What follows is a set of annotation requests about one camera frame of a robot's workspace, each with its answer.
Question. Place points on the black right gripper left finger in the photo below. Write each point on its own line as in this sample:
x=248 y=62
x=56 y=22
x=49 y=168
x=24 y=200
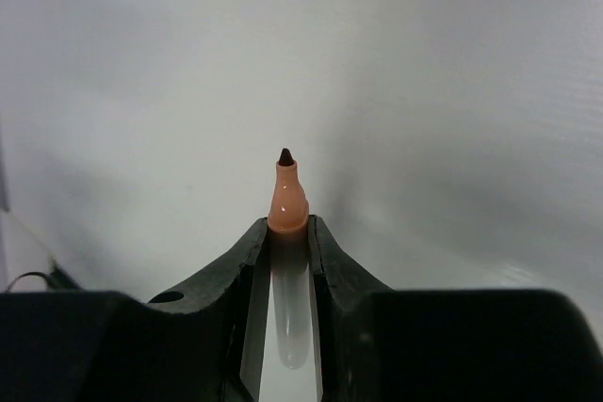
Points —
x=201 y=340

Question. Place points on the grey marker orange tip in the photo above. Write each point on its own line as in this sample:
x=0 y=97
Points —
x=288 y=220

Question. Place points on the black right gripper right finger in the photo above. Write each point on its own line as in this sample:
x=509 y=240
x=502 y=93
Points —
x=375 y=343

